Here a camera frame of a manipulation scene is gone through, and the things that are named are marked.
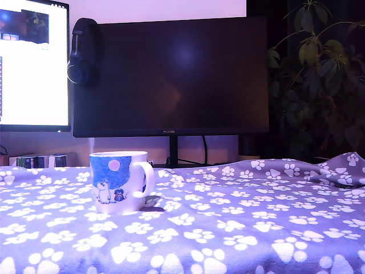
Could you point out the black monitor stand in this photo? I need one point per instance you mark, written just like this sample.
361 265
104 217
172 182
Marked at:
173 151

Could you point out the green leafy houseplant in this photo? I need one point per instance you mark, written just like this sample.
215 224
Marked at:
316 85

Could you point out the lit white computer monitor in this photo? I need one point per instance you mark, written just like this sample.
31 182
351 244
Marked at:
34 85

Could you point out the black Huawei computer monitor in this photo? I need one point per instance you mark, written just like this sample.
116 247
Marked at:
171 80

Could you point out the black over-ear headphones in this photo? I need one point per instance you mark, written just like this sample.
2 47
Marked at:
81 68

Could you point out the small white upright box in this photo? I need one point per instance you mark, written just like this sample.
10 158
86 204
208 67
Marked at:
12 161
51 161

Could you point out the blue and white cartoon mug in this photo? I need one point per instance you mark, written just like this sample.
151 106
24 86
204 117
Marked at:
114 177

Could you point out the grey paw print blanket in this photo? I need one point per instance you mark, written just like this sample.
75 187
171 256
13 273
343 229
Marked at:
228 217

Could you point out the small dark blue upright box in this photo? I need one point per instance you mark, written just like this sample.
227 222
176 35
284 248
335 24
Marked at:
61 161

